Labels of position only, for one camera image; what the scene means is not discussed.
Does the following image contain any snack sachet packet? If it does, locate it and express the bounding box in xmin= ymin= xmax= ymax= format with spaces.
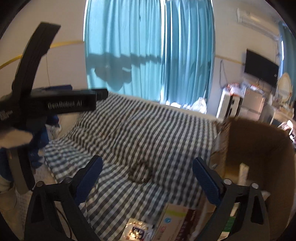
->
xmin=120 ymin=218 xmax=154 ymax=241

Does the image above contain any dark wooden bead bracelet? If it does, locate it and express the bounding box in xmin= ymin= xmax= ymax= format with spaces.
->
xmin=127 ymin=162 xmax=153 ymax=185

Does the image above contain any brown cardboard box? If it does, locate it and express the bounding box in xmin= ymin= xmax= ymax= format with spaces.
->
xmin=209 ymin=118 xmax=295 ymax=240

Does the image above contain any white medicine box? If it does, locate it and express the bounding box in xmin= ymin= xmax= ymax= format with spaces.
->
xmin=152 ymin=203 xmax=201 ymax=241

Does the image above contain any checkered bed blanket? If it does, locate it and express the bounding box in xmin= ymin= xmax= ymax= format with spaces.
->
xmin=45 ymin=94 xmax=217 ymax=240

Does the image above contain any silver mini fridge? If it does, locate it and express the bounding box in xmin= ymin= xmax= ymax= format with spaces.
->
xmin=238 ymin=88 xmax=265 ymax=121

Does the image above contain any white plastic bag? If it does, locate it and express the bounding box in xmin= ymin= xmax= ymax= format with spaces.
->
xmin=184 ymin=97 xmax=207 ymax=114

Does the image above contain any white suitcase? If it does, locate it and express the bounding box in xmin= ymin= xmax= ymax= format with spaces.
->
xmin=216 ymin=89 xmax=243 ymax=120

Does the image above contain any oval vanity mirror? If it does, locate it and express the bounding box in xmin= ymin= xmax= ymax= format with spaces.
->
xmin=277 ymin=72 xmax=292 ymax=103

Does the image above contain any teal window curtain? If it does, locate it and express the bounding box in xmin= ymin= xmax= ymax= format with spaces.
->
xmin=84 ymin=1 xmax=215 ymax=105

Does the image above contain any teal side curtain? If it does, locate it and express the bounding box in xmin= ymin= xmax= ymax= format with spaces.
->
xmin=279 ymin=22 xmax=296 ymax=101

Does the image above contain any white air conditioner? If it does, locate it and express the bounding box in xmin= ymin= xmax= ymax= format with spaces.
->
xmin=236 ymin=9 xmax=280 ymax=41

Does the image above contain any black wall television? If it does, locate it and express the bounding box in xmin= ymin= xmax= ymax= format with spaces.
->
xmin=244 ymin=49 xmax=279 ymax=88

